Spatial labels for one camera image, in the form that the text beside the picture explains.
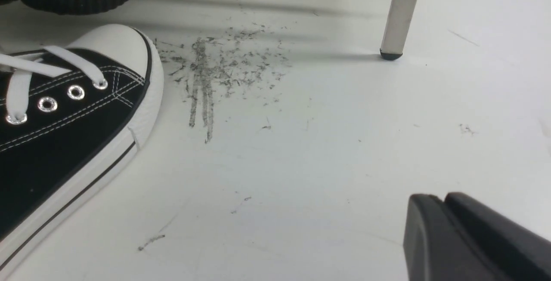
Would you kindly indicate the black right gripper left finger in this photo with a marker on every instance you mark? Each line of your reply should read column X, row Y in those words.
column 434, row 248

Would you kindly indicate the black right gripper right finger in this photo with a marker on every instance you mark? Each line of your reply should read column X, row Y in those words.
column 516, row 251

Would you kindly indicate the black canvas sneaker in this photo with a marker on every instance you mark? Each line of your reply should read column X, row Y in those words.
column 72, row 118

